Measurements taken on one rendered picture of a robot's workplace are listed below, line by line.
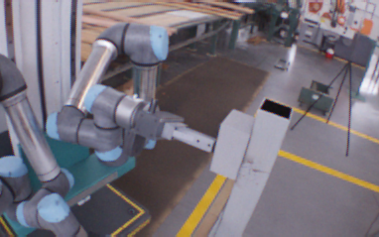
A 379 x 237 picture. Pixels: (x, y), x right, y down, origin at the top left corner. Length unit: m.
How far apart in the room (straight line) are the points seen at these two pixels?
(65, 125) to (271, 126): 0.51
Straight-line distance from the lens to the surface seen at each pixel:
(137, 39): 0.93
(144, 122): 0.56
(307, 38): 8.80
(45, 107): 1.19
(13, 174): 0.97
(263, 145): 0.51
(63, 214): 0.72
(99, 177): 1.23
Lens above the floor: 1.51
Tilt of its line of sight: 30 degrees down
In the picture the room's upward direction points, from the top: 10 degrees clockwise
